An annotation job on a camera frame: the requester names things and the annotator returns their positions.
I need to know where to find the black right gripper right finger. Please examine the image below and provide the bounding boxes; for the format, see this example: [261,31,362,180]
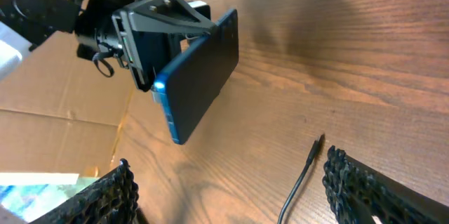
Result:
[322,146,448,223]

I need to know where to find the blue Galaxy smartphone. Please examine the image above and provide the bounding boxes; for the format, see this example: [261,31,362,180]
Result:
[152,9,239,145]

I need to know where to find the black USB charging cable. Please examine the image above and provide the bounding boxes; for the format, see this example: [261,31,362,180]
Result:
[276,133,326,224]

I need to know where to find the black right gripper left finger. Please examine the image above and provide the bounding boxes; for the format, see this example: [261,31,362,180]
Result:
[32,159,139,224]

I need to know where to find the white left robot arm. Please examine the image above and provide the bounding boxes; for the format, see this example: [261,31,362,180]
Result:
[1,0,217,91]

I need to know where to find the brown cardboard box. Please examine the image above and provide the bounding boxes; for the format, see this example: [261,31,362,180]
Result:
[1,32,136,177]

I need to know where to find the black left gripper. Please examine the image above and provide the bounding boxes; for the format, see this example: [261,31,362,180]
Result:
[112,0,217,92]

